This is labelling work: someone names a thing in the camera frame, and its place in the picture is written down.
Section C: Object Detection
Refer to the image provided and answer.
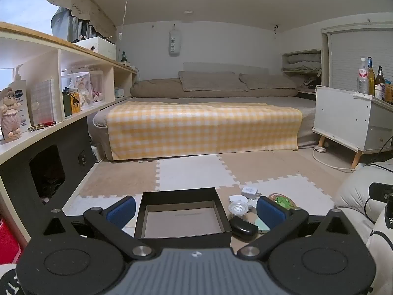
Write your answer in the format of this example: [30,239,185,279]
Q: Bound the brown glass bottle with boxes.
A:
[375,66,386,100]

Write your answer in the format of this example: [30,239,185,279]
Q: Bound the white wooden shelf unit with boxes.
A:
[0,21,139,166]

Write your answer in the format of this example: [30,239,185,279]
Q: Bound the yellow bottle blue cap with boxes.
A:
[367,57,376,96]

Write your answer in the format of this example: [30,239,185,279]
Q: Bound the white hanging pouch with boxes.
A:
[168,24,182,58]

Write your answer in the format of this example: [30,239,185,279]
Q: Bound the clear display case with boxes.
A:
[90,70,105,104]

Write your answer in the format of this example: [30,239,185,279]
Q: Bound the pink character figurine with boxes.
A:
[0,88,24,144]

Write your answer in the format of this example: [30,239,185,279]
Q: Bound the dark green box yellow label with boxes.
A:
[63,90,81,120]

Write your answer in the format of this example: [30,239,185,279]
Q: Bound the clear display case rabbit doll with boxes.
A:
[61,71,93,109]

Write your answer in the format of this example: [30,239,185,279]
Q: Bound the white cabinet wooden legs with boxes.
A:
[312,85,393,170]

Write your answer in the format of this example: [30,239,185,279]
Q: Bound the red plastic crate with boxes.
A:
[0,213,23,266]

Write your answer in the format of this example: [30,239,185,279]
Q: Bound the folded beige bedding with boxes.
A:
[284,52,322,72]

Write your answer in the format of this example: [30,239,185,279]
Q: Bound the white power cable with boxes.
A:
[312,145,357,172]

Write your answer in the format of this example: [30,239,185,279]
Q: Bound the bed with yellow checkered cover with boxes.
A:
[92,95,318,162]

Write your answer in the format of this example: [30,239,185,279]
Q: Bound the yellow checked blanket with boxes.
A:
[106,101,303,161]

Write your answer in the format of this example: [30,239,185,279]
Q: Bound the thin black cable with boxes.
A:
[363,195,379,225]

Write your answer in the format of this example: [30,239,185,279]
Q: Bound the grey curtain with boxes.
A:
[51,6,115,44]

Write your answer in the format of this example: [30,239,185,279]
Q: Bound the black oval case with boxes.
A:
[229,216,259,242]

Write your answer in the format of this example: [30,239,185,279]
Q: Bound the green elephant coaster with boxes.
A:
[268,192,300,211]

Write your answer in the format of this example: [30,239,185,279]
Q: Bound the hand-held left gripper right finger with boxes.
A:
[236,196,351,261]

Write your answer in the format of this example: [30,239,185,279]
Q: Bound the white storage box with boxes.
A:
[74,36,117,62]

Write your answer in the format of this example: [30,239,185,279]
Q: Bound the beige pillow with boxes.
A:
[178,70,250,92]

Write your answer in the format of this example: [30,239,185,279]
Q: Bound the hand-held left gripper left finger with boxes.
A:
[43,195,156,260]

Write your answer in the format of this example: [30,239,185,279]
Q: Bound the window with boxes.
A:
[0,0,54,33]

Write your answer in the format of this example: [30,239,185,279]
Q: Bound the mint green round case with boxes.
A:
[253,217,271,233]

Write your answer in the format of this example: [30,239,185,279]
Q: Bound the white pull cord switch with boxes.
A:
[117,0,133,40]

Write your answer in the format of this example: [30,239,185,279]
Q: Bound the dark clothes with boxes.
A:
[302,77,320,92]

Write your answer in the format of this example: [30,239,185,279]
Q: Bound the clear water bottle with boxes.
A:
[357,57,369,94]

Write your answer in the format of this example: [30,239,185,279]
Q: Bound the white wall shelf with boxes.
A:
[281,48,323,75]

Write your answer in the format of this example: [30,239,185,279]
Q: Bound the black cardboard box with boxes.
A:
[134,187,233,248]

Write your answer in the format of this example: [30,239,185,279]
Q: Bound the beige duvet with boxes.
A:
[130,78,299,99]

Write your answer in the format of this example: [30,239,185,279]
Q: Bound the white lotion pump bottle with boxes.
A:
[9,64,31,133]

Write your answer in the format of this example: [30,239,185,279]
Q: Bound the pink checked notebook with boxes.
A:
[30,78,58,126]

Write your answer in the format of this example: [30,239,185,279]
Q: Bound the white charger plug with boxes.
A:
[241,186,262,200]

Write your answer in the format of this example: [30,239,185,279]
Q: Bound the white closet door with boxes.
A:
[321,21,393,96]

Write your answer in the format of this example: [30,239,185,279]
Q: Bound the cream fabric cushion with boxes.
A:
[334,160,393,225]

